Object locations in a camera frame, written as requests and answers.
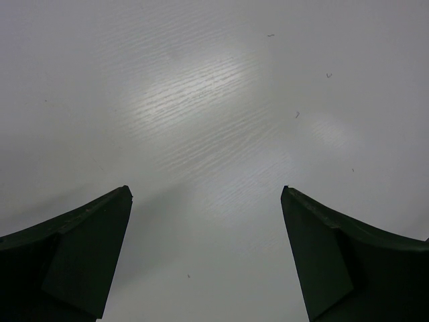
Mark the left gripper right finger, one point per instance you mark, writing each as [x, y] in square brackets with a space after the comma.
[351, 271]

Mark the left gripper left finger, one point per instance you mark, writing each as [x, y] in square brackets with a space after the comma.
[62, 269]

